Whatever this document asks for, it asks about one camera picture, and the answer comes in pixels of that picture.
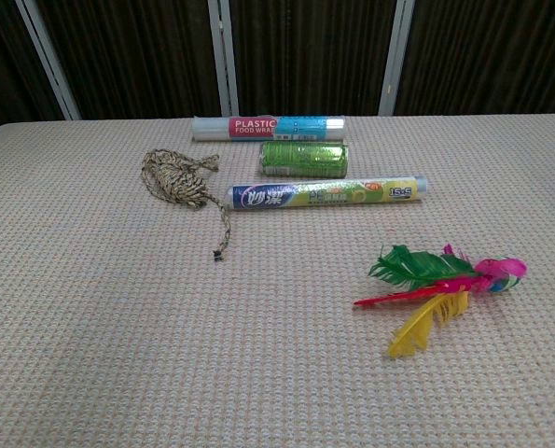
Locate colourful feather shuttlecock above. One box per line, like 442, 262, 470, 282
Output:
353, 243, 529, 359

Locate braided beige black rope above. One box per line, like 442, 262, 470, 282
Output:
140, 147, 232, 262

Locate plastic food wrap roll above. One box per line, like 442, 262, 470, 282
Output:
191, 115, 346, 143

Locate cling film roll blue green label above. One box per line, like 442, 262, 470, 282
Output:
226, 175, 429, 212

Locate grey metal frame post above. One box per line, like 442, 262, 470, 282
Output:
378, 0, 417, 117
206, 0, 240, 118
14, 0, 82, 121

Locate beige woven table mat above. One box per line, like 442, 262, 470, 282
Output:
0, 113, 555, 448

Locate dark brown curtain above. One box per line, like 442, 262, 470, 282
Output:
0, 0, 555, 133

